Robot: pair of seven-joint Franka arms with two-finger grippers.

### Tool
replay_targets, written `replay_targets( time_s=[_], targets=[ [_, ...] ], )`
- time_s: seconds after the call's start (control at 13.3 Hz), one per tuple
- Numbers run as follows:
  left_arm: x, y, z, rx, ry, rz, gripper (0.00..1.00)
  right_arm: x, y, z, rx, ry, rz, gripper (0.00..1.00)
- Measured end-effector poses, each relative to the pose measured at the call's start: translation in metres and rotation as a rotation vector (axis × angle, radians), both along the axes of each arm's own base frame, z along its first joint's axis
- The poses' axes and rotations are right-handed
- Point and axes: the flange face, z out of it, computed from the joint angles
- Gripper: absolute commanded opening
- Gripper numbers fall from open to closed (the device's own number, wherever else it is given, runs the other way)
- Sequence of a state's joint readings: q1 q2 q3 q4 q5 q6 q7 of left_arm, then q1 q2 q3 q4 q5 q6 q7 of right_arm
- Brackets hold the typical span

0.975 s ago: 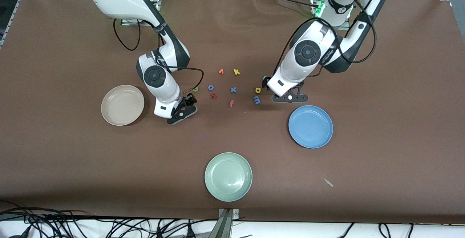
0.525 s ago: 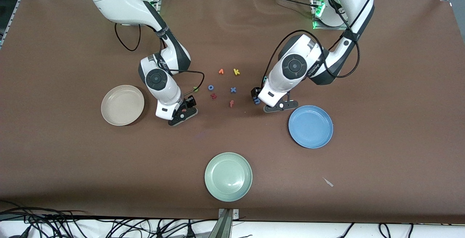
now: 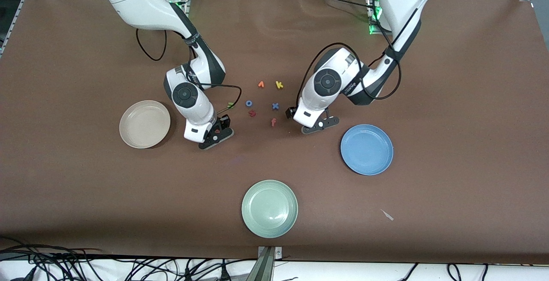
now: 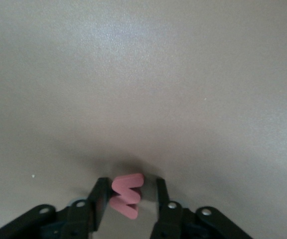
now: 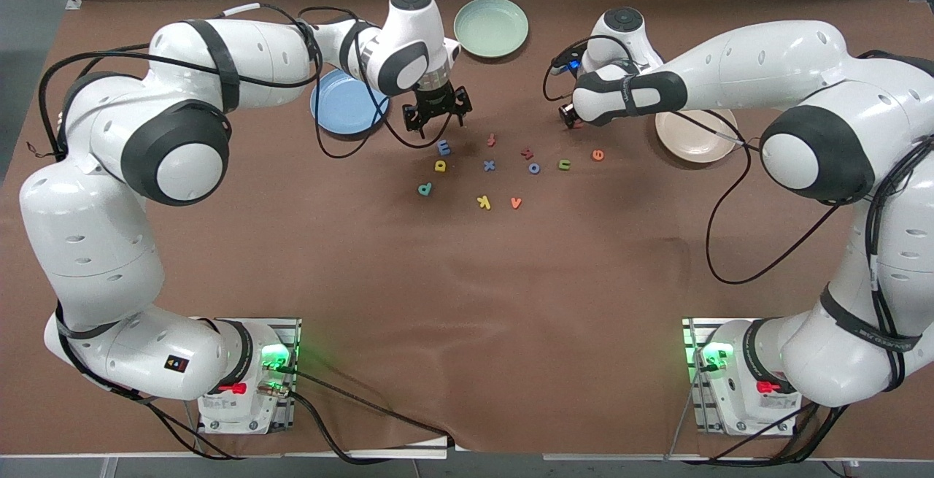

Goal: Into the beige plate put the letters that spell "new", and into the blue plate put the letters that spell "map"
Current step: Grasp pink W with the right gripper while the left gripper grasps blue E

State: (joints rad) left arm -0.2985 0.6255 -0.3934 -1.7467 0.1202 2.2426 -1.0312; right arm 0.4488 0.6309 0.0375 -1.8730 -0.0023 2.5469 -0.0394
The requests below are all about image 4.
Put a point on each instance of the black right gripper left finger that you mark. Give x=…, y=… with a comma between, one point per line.
x=78, y=219

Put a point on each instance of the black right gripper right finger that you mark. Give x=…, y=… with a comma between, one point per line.
x=173, y=219

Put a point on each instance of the pink foam letter w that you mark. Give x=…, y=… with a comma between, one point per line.
x=126, y=186

